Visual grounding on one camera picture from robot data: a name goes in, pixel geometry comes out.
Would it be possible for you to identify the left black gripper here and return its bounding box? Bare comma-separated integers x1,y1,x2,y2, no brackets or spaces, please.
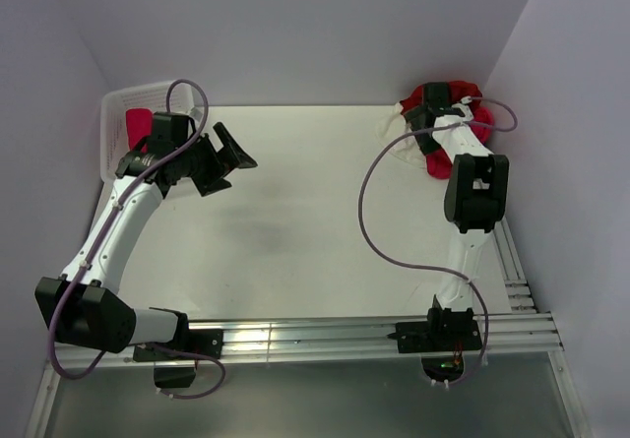
175,123,256,197

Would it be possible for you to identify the white plastic basket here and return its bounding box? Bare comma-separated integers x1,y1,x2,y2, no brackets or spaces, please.
99,81,170,183

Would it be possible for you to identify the aluminium rail frame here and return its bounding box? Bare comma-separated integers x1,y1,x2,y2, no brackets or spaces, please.
27,222,592,437

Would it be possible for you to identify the dark red t shirt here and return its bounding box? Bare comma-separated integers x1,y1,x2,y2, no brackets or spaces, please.
399,79,495,144

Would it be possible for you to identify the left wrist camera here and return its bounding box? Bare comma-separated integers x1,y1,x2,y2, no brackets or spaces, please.
147,112,196,149

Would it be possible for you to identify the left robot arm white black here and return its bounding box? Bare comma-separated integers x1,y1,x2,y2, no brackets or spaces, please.
35,112,257,358

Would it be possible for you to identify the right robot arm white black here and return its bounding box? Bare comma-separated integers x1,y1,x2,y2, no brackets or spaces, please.
405,82,509,349

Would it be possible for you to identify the rolled pink t shirt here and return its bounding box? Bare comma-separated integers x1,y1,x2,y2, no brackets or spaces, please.
125,108,153,150

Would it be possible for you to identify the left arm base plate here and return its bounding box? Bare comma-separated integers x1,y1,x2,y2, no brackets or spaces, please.
132,328,223,392

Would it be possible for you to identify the white t shirt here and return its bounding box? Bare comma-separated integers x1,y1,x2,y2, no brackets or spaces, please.
374,102,429,166

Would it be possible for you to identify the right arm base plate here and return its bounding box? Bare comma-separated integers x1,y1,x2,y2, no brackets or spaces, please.
387,320,482,353

